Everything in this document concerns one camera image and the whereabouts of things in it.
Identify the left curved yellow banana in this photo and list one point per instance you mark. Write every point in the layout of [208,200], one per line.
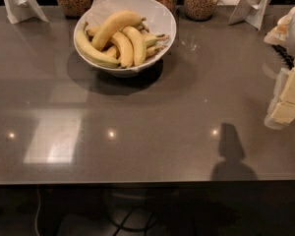
[90,53]

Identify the small yellow banana right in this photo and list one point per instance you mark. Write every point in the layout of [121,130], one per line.
[154,43]

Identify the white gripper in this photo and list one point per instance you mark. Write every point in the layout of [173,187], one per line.
[283,35]

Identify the white ceramic bowl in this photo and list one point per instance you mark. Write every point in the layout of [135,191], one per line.
[158,20]

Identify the right white sign stand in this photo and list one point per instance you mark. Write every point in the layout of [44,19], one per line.
[249,11]

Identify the white paper bowl liner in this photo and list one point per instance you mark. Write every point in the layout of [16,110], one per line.
[99,11]

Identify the right glass cereal jar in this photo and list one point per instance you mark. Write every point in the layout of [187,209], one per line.
[200,10]

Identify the left white sign stand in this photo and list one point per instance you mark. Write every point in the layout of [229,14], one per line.
[21,10]

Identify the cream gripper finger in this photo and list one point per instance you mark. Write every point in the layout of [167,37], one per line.
[279,114]

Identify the black rubber mat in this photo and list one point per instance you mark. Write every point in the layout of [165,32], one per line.
[287,59]

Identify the white sign stand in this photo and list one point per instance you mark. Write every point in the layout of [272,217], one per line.
[21,10]
[249,11]

